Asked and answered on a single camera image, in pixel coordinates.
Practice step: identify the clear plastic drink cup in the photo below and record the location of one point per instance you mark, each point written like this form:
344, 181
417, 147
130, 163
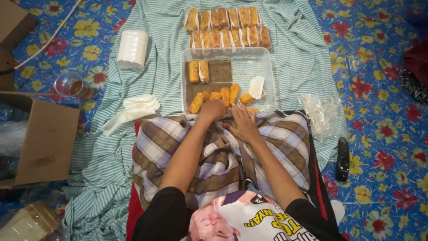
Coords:
72, 86

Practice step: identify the black remote control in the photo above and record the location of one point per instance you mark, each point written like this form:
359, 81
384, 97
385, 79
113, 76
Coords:
342, 160

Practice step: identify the crumpled white plastic sheet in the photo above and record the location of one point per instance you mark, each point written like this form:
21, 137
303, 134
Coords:
135, 108

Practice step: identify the person's right hand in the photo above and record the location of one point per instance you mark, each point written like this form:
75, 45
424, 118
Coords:
245, 129

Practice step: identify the black and white printed shirt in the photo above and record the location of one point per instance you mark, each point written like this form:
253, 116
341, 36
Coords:
257, 222

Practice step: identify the dark red cloth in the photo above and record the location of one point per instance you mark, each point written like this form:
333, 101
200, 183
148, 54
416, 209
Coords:
418, 63

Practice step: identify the brown paper tray liner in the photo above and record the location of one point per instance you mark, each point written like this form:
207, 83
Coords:
220, 72

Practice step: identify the green striped cloth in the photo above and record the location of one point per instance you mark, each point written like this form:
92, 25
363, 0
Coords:
160, 50

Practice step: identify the rows of wrapped rolls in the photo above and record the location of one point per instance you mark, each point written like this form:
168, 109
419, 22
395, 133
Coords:
227, 28

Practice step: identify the stack of white paper cups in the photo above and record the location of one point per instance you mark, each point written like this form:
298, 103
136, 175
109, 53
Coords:
132, 50

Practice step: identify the paper-wrapped fried roll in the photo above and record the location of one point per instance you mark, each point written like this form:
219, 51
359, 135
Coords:
193, 71
204, 71

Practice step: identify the pile of clear plastic bags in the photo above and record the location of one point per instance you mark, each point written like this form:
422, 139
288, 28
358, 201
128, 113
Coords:
322, 115

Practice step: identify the white paper wrapper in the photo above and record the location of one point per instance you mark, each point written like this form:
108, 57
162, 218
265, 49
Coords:
256, 87

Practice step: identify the white paper piece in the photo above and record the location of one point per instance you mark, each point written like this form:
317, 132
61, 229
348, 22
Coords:
338, 211

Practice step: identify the person's left fingers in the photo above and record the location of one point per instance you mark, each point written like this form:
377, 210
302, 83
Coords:
214, 104

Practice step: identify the closed cardboard box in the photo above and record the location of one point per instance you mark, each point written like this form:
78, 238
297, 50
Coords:
11, 23

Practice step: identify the open cardboard box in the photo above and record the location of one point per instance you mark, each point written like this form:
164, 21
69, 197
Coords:
50, 140

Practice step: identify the black patterned cloth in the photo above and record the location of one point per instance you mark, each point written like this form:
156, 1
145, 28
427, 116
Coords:
413, 87

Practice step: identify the beige packet in plastic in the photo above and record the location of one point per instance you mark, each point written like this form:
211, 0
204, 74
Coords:
30, 222

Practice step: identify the blue floral mat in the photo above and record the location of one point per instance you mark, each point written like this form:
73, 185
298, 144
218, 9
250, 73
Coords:
374, 107

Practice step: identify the person's left hand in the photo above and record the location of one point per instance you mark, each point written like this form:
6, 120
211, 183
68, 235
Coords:
213, 109

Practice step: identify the clear plastic wrap bundle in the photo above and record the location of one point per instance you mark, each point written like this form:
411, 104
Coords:
11, 140

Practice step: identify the clear plastic tray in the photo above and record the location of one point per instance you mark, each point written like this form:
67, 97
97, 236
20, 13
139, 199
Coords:
249, 67

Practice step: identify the group of bare fried rolls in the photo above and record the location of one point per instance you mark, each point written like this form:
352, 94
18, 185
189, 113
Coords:
225, 96

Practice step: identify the brown checked sarong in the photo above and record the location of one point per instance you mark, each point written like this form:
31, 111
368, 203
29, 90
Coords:
284, 134

